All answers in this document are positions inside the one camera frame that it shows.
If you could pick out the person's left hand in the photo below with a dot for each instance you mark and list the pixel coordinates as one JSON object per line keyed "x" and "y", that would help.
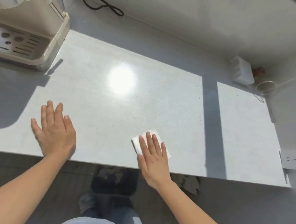
{"x": 55, "y": 136}

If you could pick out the large tissue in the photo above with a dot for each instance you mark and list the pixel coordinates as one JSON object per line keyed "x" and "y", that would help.
{"x": 107, "y": 174}

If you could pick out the clear glass cup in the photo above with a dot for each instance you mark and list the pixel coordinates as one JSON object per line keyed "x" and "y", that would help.
{"x": 265, "y": 93}

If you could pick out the white wall socket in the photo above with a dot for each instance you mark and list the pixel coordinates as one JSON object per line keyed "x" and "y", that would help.
{"x": 293, "y": 159}

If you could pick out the person's right hand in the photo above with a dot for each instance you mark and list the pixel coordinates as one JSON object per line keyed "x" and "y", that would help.
{"x": 154, "y": 166}

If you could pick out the person's light blue shirt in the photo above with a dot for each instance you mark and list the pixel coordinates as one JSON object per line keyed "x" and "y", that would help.
{"x": 90, "y": 223}

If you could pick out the person's right forearm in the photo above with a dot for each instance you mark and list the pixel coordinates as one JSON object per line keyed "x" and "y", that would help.
{"x": 190, "y": 209}

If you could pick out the white countertop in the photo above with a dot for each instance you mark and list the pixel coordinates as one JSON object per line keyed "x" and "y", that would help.
{"x": 163, "y": 92}

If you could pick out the black trash bin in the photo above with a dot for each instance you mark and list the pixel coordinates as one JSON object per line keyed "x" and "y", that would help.
{"x": 111, "y": 189}

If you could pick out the person's left forearm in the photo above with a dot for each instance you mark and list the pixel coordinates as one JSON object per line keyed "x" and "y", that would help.
{"x": 24, "y": 191}

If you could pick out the white tissue sheet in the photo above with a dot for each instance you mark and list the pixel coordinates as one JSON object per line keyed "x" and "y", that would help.
{"x": 137, "y": 144}

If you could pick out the white plastic organizer box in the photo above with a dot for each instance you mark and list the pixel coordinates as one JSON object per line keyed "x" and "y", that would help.
{"x": 242, "y": 71}

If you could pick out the person's white shoe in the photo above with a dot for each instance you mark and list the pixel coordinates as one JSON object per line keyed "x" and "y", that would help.
{"x": 86, "y": 203}

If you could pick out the small red brown jar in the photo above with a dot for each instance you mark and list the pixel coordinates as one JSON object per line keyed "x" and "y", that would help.
{"x": 259, "y": 71}

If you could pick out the cream steel coffee machine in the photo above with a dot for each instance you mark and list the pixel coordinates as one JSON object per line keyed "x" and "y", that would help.
{"x": 25, "y": 19}

